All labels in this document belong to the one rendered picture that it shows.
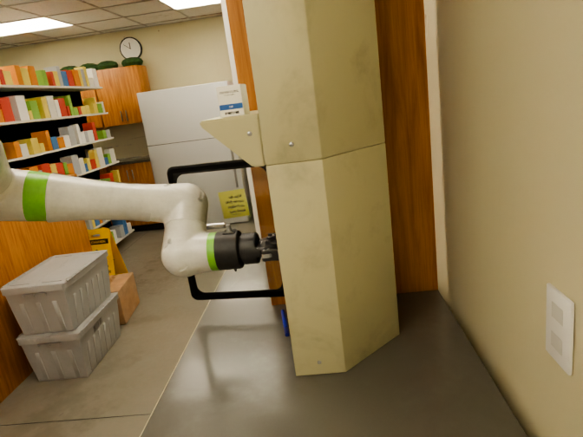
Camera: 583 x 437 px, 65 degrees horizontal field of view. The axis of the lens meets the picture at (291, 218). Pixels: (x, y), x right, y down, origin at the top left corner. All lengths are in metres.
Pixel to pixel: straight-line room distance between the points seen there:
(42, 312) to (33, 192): 2.07
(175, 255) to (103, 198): 0.21
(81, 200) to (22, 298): 2.09
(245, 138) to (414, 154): 0.55
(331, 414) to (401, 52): 0.87
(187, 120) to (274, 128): 5.12
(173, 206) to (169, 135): 4.96
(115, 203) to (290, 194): 0.44
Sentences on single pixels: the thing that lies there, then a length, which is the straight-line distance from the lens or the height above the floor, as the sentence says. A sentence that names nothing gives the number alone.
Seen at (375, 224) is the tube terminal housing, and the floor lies 1.24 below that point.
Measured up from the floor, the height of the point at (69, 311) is 0.46.
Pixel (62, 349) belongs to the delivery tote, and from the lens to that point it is 3.25.
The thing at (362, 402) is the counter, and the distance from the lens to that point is 0.98.
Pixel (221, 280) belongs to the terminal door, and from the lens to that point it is 1.35.
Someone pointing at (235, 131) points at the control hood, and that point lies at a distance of 0.90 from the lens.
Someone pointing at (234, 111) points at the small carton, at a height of 1.52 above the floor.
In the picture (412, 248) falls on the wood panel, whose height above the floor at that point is 1.07.
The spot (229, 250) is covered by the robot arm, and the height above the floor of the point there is 1.21.
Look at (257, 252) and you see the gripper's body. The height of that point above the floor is 1.20.
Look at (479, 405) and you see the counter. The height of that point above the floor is 0.94.
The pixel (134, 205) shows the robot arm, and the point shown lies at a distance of 1.15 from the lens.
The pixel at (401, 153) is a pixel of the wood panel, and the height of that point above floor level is 1.35.
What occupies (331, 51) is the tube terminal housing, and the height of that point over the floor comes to 1.60.
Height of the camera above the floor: 1.54
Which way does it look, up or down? 15 degrees down
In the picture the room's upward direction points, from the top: 8 degrees counter-clockwise
